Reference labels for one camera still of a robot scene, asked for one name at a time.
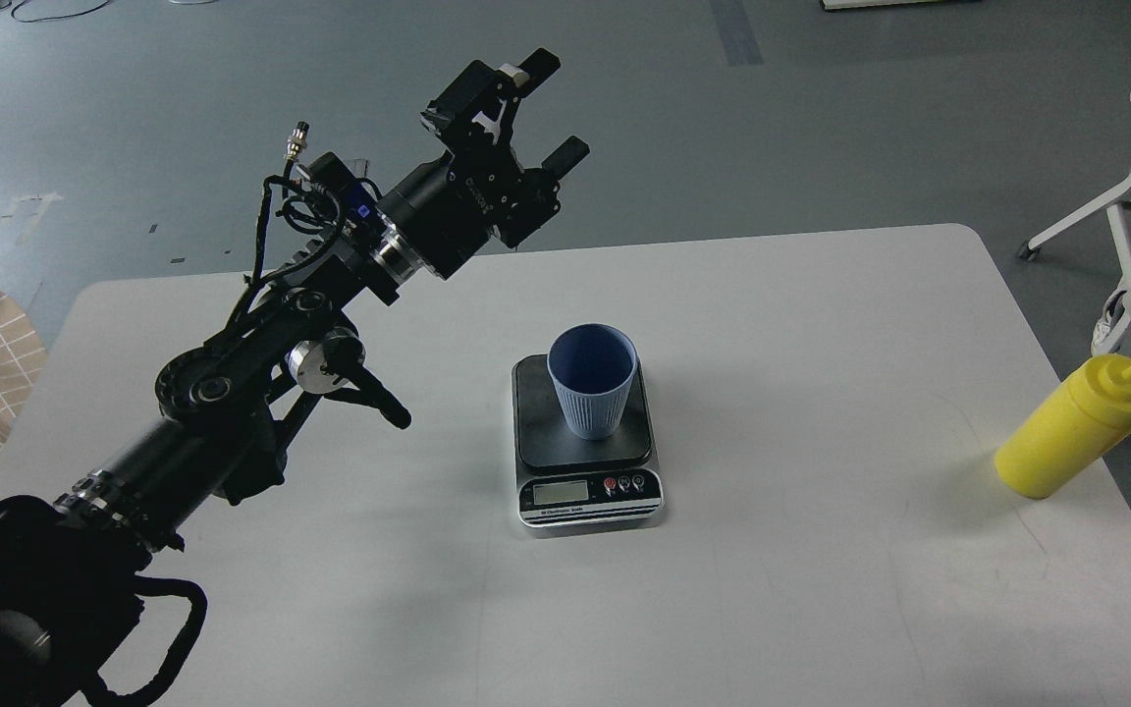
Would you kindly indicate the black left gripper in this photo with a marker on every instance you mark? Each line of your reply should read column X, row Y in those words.
column 448, row 208

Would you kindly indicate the blue ribbed plastic cup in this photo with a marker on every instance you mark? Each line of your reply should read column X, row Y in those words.
column 592, row 368

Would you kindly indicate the yellow squeeze bottle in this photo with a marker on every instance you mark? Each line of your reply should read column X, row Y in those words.
column 1085, row 417

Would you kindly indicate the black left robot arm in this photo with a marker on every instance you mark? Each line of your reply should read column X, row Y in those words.
column 78, row 614

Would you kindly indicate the silver black digital kitchen scale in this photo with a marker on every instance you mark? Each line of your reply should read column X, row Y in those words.
column 566, row 484

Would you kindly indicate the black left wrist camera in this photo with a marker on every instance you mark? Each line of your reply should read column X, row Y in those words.
column 324, row 193

